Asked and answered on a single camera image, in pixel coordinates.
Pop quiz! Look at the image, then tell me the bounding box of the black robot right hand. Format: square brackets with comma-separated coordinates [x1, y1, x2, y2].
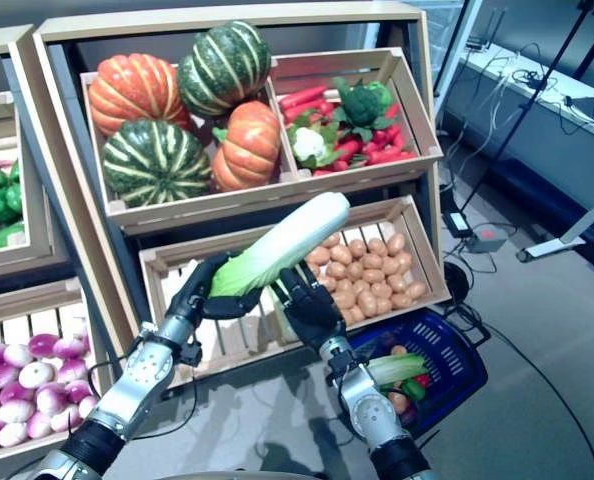
[275, 264, 348, 351]

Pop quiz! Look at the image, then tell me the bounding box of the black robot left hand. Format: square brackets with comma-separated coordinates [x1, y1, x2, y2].
[165, 252, 279, 334]

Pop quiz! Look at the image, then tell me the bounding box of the blue plastic shopping basket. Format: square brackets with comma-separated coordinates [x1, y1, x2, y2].
[349, 299, 492, 437]

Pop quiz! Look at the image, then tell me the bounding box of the wooden pumpkin crate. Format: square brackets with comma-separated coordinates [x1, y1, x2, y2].
[79, 69, 302, 236]

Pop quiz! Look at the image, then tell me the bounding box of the wooden potato crate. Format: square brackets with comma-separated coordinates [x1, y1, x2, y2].
[301, 194, 452, 331]

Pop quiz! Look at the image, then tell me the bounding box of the green striped pumpkin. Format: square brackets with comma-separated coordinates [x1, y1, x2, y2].
[101, 118, 213, 209]
[176, 20, 272, 120]

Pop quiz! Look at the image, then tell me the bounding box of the black round stand base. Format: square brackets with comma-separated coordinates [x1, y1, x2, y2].
[442, 262, 471, 304]

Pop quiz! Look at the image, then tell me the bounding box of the wooden carrot crate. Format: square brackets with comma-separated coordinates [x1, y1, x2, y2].
[267, 47, 444, 189]

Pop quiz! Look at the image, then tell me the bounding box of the small orange striped pumpkin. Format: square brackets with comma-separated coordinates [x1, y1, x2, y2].
[210, 100, 282, 194]

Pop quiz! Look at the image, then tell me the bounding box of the wooden onion crate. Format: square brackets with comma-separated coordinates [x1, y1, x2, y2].
[0, 277, 103, 469]
[0, 24, 143, 480]

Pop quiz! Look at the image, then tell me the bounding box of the black power adapter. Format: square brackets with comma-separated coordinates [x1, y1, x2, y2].
[441, 212, 473, 239]

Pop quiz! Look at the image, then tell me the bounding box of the red carrot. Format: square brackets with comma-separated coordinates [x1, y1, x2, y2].
[371, 124, 404, 147]
[282, 99, 336, 125]
[278, 84, 329, 112]
[365, 148, 419, 166]
[335, 138, 364, 164]

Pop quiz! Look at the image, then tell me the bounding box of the white cauliflower with leaves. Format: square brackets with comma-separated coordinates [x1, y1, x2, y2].
[286, 117, 343, 170]

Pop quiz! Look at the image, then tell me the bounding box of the wooden pepper crate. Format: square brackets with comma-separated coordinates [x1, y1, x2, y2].
[0, 89, 53, 271]

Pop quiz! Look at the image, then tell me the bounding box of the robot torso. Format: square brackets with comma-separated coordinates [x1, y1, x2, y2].
[151, 469, 328, 480]

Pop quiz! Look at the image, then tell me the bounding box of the grey box red button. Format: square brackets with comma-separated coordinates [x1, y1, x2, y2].
[464, 224, 508, 254]

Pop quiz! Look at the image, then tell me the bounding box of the large orange striped pumpkin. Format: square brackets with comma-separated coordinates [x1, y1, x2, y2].
[87, 53, 193, 139]

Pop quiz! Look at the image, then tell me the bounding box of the green broccoli head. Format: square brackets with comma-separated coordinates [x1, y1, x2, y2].
[332, 75, 397, 144]

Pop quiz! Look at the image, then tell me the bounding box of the white desk leg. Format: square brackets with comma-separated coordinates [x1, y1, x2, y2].
[515, 192, 594, 264]

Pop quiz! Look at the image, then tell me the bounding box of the white long desk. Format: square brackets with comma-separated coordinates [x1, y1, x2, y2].
[456, 42, 594, 141]

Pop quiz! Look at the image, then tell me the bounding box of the black light stand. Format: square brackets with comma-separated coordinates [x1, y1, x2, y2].
[459, 0, 594, 212]

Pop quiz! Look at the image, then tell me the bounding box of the black wifi router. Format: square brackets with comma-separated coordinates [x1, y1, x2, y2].
[465, 7, 507, 51]

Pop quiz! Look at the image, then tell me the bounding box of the black floor cable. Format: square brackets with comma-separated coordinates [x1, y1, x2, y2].
[481, 319, 594, 480]

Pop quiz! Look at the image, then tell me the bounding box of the wooden shelf frame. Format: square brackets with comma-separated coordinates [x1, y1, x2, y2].
[32, 0, 446, 361]

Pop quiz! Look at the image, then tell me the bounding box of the white metal post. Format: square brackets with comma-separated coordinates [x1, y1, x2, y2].
[434, 0, 483, 134]

